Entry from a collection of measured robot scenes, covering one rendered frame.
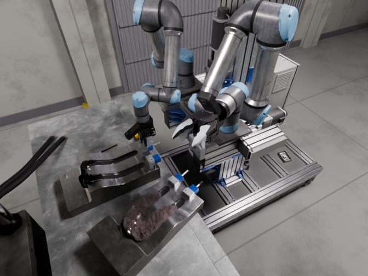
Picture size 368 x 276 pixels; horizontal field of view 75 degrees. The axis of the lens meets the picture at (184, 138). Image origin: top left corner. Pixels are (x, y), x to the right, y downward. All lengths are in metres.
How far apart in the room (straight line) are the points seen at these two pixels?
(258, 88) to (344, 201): 1.78
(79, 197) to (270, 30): 1.16
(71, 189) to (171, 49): 0.89
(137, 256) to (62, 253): 0.38
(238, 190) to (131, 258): 1.25
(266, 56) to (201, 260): 0.91
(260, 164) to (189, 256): 1.36
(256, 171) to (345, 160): 1.12
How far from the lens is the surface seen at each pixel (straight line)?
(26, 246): 1.45
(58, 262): 1.33
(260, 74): 1.09
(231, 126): 0.95
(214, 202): 2.03
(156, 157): 1.38
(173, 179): 1.31
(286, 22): 0.98
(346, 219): 2.58
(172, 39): 1.25
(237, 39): 1.03
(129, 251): 1.13
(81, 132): 1.81
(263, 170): 2.31
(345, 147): 3.21
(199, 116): 0.76
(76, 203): 1.37
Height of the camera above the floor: 1.95
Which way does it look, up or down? 45 degrees down
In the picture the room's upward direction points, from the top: straight up
